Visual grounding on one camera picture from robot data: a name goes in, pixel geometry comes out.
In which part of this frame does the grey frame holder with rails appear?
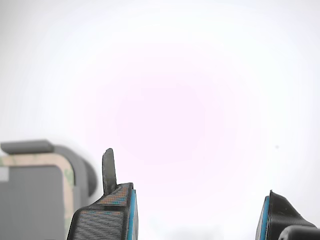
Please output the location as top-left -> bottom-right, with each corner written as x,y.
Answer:
0,139 -> 99,240

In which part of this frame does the tabbed gripper finger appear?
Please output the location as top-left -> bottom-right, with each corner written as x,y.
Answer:
66,147 -> 139,240

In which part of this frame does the tan rectangular frame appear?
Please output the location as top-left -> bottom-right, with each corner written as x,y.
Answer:
0,152 -> 76,240

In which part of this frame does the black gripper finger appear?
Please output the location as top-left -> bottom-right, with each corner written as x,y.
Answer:
254,189 -> 320,240

